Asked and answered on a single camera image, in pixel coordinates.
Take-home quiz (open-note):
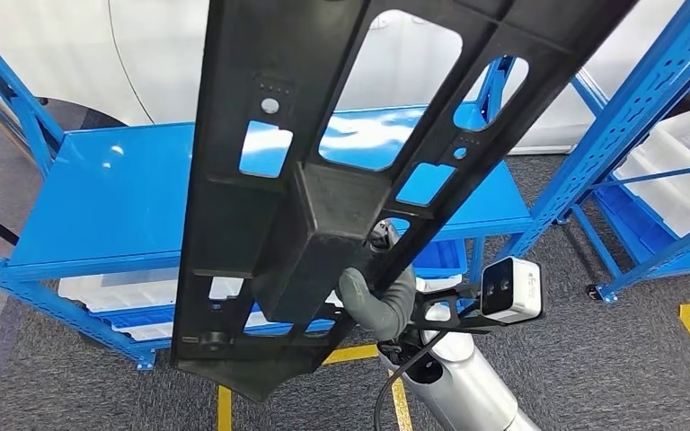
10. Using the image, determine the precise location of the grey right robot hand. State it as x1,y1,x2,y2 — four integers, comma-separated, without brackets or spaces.
337,218,418,343

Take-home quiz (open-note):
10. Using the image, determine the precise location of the black plastic plate frame part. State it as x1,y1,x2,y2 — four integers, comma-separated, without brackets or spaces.
169,0,638,404

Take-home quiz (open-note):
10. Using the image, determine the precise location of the blue wheeled shelf rack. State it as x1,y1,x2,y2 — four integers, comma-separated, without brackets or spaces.
559,50,690,305

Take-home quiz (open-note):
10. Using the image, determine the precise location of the blue steel shelf rack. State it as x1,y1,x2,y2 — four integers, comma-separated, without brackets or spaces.
0,0,690,373

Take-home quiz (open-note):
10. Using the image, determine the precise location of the blue plastic crate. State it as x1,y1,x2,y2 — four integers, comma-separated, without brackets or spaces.
410,239,469,279

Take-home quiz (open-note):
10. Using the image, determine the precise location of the blue plastic bin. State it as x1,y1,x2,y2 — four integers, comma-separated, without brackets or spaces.
593,184,690,277

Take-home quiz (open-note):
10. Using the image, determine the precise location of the white car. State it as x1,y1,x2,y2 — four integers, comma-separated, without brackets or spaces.
0,0,688,157

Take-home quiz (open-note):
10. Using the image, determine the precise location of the thick black camera cable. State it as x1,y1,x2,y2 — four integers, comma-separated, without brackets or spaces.
373,330,450,431

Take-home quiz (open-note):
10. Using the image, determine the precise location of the pale wrist camera black mount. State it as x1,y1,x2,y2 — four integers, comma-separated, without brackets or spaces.
410,257,545,334

